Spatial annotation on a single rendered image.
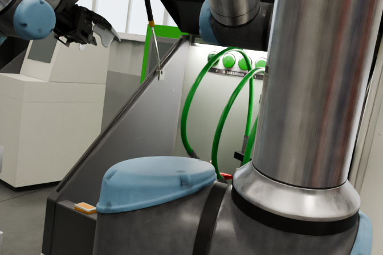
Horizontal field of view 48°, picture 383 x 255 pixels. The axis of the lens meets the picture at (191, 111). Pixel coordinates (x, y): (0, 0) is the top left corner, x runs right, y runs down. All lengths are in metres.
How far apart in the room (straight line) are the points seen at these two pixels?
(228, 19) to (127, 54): 5.46
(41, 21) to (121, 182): 0.48
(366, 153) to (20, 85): 3.21
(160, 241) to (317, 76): 0.20
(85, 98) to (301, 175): 3.88
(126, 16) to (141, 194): 5.74
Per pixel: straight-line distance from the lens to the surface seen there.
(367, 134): 1.09
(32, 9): 0.83
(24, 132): 3.93
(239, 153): 1.37
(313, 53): 0.35
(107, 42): 1.13
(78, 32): 1.07
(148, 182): 0.41
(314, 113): 0.35
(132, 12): 6.13
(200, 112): 1.53
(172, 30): 4.15
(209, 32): 0.69
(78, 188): 1.27
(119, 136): 1.34
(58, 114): 4.06
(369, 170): 1.07
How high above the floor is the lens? 1.38
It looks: 7 degrees down
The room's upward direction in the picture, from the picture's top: 8 degrees clockwise
